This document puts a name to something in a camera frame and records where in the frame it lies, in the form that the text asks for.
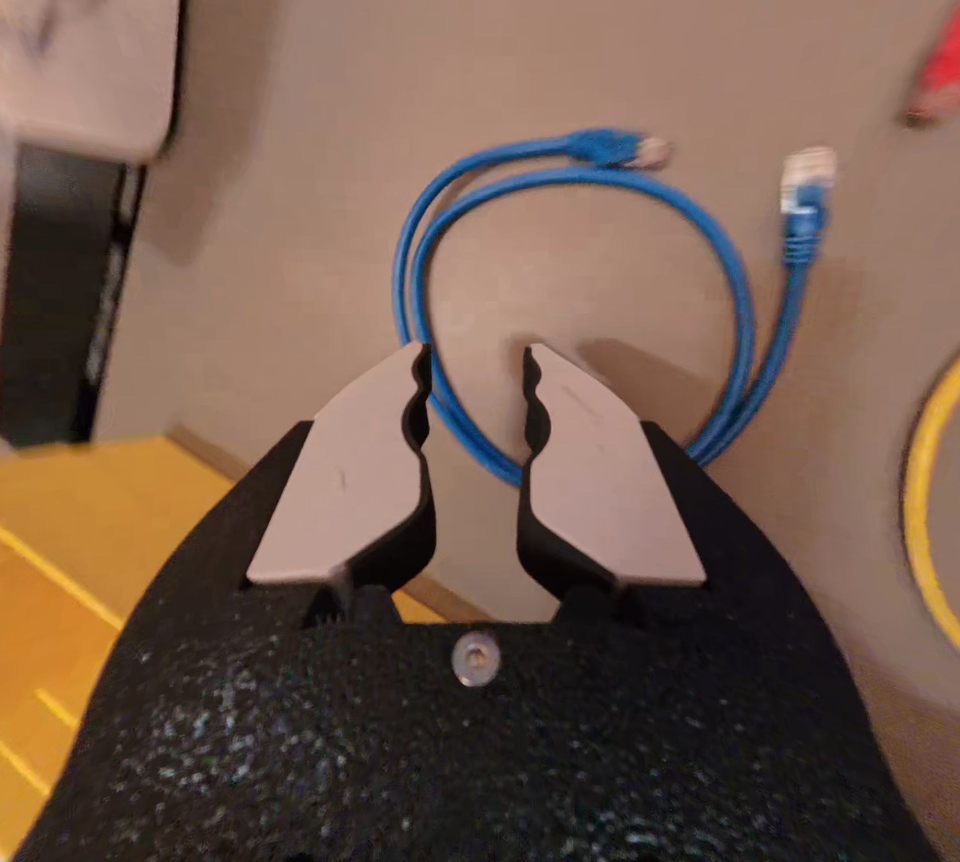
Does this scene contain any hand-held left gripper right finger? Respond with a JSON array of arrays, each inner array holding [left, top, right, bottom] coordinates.
[[516, 342, 709, 597]]

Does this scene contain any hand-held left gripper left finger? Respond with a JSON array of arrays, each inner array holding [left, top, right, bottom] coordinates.
[[244, 343, 438, 592]]

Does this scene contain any yellow ethernet cable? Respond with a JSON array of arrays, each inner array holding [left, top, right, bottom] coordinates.
[[902, 360, 960, 646]]

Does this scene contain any blue ethernet cable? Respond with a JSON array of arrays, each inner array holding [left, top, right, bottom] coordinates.
[[393, 127, 838, 488]]

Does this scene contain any red ethernet cable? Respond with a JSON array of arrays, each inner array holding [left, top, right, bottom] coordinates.
[[903, 7, 960, 128]]

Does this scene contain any yellow plastic bin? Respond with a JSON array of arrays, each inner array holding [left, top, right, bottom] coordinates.
[[0, 431, 451, 862]]

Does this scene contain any black desk cable tray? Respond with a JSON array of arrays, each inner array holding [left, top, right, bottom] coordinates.
[[0, 142, 147, 447]]

